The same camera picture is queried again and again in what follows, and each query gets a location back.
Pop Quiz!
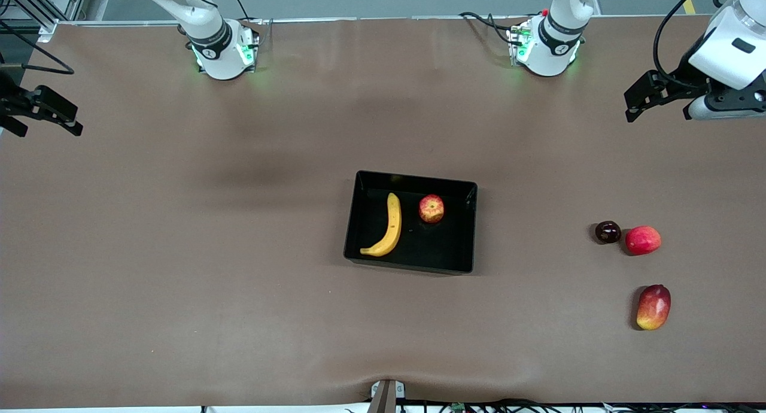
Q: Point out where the dark purple plum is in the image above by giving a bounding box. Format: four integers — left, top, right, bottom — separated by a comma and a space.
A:
594, 220, 622, 244

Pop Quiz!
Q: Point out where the aluminium frame profile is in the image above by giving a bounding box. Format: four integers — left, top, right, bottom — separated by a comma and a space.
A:
0, 0, 90, 42

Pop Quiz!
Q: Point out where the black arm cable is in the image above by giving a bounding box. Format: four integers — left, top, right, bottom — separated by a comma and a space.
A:
652, 0, 728, 92
0, 19, 75, 76

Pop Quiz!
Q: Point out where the brown table mat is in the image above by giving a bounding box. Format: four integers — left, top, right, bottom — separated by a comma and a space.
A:
0, 15, 766, 409

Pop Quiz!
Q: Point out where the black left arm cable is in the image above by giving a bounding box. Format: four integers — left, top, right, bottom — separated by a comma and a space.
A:
652, 0, 728, 92

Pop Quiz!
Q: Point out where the yellow banana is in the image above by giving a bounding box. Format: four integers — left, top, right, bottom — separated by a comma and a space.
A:
360, 192, 403, 257

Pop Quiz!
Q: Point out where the red peach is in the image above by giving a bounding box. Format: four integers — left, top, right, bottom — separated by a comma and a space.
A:
625, 225, 662, 256

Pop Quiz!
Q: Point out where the black rectangular plastic tray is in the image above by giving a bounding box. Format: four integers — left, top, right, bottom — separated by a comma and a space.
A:
343, 170, 478, 275

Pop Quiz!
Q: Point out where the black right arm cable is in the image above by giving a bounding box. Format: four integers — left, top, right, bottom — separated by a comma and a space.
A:
0, 19, 75, 76

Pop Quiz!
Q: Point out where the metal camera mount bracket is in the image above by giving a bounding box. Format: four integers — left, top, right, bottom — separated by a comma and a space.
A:
366, 379, 406, 413

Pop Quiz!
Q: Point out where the red yellow apple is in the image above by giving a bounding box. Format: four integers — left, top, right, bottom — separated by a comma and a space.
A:
418, 194, 445, 224

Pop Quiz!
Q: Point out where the black base cable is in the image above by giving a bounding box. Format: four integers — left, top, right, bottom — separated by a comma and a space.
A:
459, 11, 516, 45
224, 0, 253, 22

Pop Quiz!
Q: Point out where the red yellow mango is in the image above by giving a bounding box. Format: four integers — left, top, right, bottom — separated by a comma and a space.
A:
636, 284, 671, 331

